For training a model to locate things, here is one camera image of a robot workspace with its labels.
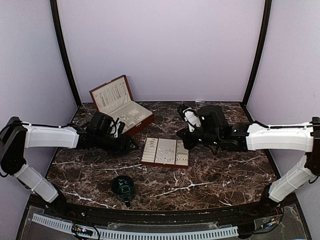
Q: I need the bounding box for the red jewelry box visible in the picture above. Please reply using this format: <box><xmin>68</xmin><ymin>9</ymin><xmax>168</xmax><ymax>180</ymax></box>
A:
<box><xmin>89</xmin><ymin>75</ymin><xmax>155</xmax><ymax>137</ymax></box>

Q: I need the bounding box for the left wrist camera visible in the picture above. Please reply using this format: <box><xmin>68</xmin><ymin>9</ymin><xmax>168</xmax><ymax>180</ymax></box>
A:
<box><xmin>110</xmin><ymin>118</ymin><xmax>125</xmax><ymax>138</ymax></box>

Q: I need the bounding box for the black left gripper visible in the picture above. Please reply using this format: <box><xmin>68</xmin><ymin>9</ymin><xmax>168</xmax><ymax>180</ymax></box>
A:
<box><xmin>95</xmin><ymin>132</ymin><xmax>140</xmax><ymax>158</ymax></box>

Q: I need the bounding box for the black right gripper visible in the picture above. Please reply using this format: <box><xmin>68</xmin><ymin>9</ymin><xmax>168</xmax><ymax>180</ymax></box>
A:
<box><xmin>176</xmin><ymin>125</ymin><xmax>221</xmax><ymax>150</ymax></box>

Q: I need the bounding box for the black front rail base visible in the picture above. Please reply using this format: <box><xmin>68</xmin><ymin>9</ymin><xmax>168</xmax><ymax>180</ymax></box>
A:
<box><xmin>27</xmin><ymin>192</ymin><xmax>298</xmax><ymax>228</ymax></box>

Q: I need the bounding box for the right black frame post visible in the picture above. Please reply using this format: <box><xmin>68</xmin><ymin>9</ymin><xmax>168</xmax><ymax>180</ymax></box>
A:
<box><xmin>241</xmin><ymin>0</ymin><xmax>273</xmax><ymax>108</ymax></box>

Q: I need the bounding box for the white slotted cable duct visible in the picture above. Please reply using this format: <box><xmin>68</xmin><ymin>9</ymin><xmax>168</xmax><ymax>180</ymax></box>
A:
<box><xmin>31</xmin><ymin>213</ymin><xmax>239</xmax><ymax>240</ymax></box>

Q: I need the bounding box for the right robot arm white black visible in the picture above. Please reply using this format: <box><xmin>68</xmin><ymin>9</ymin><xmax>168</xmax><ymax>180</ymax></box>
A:
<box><xmin>177</xmin><ymin>104</ymin><xmax>320</xmax><ymax>217</ymax></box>

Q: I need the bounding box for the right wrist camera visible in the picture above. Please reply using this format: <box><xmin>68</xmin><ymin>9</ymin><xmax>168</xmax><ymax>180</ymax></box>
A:
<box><xmin>177</xmin><ymin>104</ymin><xmax>202</xmax><ymax>133</ymax></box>

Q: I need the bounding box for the dark green glass mug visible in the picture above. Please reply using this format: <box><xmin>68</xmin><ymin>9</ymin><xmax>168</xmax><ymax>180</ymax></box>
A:
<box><xmin>110</xmin><ymin>175</ymin><xmax>135</xmax><ymax>208</ymax></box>

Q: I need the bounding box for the left black frame post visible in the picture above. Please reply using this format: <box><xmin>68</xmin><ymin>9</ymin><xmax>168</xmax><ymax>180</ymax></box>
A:
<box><xmin>49</xmin><ymin>0</ymin><xmax>82</xmax><ymax>107</ymax></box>

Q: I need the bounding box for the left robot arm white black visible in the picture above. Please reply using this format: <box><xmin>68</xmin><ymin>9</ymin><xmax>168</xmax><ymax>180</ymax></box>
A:
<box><xmin>0</xmin><ymin>112</ymin><xmax>139</xmax><ymax>218</ymax></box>

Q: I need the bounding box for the black frame post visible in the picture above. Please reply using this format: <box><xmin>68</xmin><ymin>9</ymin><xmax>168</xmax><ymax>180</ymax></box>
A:
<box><xmin>241</xmin><ymin>0</ymin><xmax>273</xmax><ymax>108</ymax></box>
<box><xmin>49</xmin><ymin>0</ymin><xmax>82</xmax><ymax>107</ymax></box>

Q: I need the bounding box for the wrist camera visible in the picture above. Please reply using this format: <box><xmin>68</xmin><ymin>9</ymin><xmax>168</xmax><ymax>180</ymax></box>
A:
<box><xmin>177</xmin><ymin>104</ymin><xmax>202</xmax><ymax>133</ymax></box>
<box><xmin>110</xmin><ymin>118</ymin><xmax>125</xmax><ymax>138</ymax></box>

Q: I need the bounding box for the red jewelry tray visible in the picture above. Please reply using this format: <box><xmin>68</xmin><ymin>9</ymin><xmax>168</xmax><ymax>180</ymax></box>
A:
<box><xmin>141</xmin><ymin>137</ymin><xmax>189</xmax><ymax>169</ymax></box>

